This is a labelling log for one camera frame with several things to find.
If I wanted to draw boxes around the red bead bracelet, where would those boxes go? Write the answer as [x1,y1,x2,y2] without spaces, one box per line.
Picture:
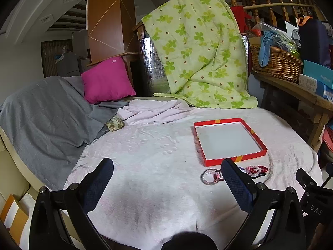
[248,164,269,176]

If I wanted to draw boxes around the clear pink bead bracelet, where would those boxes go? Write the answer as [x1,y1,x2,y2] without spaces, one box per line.
[200,167,222,186]

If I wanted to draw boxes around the red shallow cardboard tray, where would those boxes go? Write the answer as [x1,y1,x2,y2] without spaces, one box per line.
[194,118,267,166]

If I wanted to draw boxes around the small floral pouch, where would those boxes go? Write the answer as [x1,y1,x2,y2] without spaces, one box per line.
[106,116,125,132]

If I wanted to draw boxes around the grey blanket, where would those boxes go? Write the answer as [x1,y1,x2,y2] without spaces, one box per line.
[1,76,127,190]

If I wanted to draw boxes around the wooden bench table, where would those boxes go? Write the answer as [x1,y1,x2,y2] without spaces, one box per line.
[253,72,332,152]

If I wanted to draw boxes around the magenta pillow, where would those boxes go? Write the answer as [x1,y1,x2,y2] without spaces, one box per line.
[81,56,136,104]

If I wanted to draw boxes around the orange white paper bags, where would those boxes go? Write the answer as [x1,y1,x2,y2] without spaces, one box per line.
[1,194,29,249]

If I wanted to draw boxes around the white patterned box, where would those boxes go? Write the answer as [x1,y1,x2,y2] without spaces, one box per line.
[299,74,333,103]

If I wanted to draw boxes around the silver foil insulation panel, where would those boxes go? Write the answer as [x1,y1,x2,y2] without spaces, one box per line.
[139,37,170,95]

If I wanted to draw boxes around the teal cardboard box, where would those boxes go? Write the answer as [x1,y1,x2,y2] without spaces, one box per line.
[303,60,333,88]

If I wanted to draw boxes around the wicker basket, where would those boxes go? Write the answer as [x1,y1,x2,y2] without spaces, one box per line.
[250,45,303,83]

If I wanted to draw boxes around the green clover pattern quilt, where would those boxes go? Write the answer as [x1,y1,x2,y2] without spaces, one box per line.
[142,0,258,109]

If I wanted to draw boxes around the navy bag with orange trim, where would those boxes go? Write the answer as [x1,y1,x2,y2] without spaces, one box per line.
[297,16,330,68]

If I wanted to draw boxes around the blue cloth in basket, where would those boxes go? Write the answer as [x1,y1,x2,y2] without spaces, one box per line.
[258,30,280,68]

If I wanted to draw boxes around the brown wooden wardrobe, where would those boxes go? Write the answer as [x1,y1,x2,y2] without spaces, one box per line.
[86,0,138,62]

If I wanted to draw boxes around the wooden stair railing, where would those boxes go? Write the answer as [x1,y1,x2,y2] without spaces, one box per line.
[210,0,326,30]

